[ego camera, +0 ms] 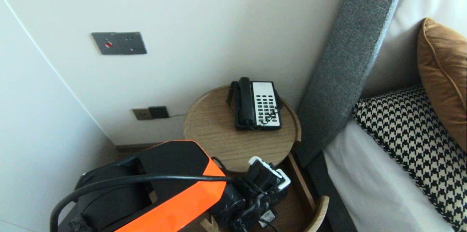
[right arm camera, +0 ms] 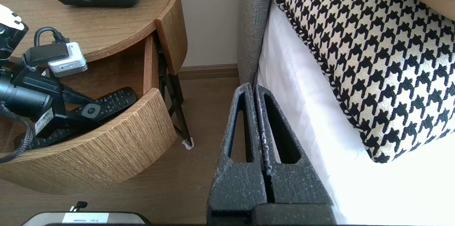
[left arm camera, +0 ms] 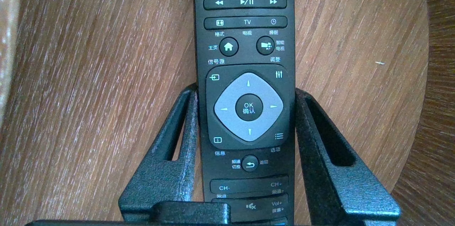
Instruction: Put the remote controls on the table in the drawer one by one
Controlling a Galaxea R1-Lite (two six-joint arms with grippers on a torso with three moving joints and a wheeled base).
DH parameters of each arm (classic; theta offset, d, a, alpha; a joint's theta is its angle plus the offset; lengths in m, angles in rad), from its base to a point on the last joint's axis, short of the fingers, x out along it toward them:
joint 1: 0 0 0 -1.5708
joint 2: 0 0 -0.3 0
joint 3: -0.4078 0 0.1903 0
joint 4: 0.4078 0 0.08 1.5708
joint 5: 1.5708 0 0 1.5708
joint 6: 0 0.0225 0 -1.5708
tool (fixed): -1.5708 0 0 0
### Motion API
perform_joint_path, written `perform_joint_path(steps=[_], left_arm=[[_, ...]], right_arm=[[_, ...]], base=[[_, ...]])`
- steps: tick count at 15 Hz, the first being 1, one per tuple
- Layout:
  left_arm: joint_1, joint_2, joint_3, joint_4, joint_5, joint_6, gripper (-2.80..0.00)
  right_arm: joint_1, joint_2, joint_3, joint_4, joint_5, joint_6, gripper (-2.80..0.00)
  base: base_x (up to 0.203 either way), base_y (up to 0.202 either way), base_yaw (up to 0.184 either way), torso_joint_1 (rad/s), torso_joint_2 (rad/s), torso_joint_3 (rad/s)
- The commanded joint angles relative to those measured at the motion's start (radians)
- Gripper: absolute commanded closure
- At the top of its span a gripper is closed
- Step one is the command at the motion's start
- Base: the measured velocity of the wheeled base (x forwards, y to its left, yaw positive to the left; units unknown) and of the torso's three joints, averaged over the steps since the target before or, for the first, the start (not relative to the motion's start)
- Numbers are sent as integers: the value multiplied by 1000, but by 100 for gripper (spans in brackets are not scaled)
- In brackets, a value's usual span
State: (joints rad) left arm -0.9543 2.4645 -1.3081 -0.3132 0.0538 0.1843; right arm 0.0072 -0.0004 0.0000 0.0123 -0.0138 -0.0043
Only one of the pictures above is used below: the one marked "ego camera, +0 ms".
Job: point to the black telephone handset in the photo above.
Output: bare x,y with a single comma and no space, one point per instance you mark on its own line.
246,104

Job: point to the round wooden side table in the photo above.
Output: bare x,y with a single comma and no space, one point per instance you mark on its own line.
292,210

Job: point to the round wooden bedside table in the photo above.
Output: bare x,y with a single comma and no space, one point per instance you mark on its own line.
219,133

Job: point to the brown velvet cushion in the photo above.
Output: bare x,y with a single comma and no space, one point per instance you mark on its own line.
441,71

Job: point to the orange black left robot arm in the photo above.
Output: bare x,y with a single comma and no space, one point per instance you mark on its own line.
182,199

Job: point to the black and white telephone base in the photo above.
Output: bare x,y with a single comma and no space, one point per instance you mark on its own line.
266,104

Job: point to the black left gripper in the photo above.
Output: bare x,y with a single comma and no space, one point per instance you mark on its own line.
267,218

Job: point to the grey fabric headboard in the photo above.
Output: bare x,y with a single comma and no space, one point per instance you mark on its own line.
339,78

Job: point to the brown wooden baseboard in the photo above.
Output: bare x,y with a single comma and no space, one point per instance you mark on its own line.
131,147

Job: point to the grey wall switch panel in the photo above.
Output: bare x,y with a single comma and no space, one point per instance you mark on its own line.
119,43

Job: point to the black wall plug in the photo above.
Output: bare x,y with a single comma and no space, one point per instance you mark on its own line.
159,112

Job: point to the black white houndstooth pillow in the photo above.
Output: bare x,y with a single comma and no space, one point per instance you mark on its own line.
408,133

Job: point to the beige pillow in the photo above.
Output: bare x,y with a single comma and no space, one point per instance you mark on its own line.
394,68

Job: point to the beige wall socket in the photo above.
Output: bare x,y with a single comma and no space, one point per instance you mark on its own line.
141,114

